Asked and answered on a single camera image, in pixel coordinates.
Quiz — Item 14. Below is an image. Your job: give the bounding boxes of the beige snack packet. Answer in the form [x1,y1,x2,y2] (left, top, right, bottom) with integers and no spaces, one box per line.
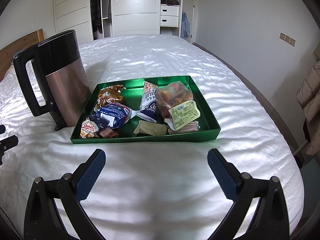
[133,120,168,136]

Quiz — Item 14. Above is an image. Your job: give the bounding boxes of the brown gold oat snack bag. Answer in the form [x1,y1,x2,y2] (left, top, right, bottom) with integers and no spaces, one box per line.
[93,85,126,112]

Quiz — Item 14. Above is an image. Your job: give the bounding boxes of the white blue nut snack bag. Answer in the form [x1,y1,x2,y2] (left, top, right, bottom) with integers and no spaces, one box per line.
[137,81,158,123]

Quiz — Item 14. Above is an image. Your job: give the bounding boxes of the clear bag orange snacks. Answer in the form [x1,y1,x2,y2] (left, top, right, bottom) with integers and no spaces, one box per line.
[156,81,201,131]

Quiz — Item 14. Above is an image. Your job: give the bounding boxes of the white red small snack bag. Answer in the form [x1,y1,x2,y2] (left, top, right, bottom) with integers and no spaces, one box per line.
[80,117,99,139]

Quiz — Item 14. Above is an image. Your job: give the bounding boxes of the dark red small packet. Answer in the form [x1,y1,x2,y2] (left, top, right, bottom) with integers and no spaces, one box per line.
[99,127,119,139]

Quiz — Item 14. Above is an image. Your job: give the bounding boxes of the green tray box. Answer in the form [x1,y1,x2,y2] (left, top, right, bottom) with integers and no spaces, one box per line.
[71,76,221,144]

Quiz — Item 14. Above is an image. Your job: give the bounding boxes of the pink striped snack packet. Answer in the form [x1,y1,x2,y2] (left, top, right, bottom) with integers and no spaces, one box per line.
[168,121,200,134]

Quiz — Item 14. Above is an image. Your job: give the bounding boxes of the wooden headboard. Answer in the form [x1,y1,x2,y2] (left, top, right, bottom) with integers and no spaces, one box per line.
[0,29,44,81]

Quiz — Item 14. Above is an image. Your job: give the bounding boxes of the beige coat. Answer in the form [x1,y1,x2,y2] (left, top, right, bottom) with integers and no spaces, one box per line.
[296,62,319,155]

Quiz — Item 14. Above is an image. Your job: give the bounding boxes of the white wardrobe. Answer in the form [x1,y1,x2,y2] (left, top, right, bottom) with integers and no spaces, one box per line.
[53,0,160,43]

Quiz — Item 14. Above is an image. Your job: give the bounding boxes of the blue hanging garment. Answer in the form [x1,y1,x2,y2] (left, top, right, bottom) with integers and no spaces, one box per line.
[181,11,190,39]

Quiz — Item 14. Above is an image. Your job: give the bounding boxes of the white drawer unit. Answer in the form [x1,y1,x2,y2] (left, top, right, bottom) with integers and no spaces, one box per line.
[160,5,180,28]

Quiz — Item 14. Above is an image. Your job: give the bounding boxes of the brass wall switch panel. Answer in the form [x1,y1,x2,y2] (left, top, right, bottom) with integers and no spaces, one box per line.
[279,33,296,47]

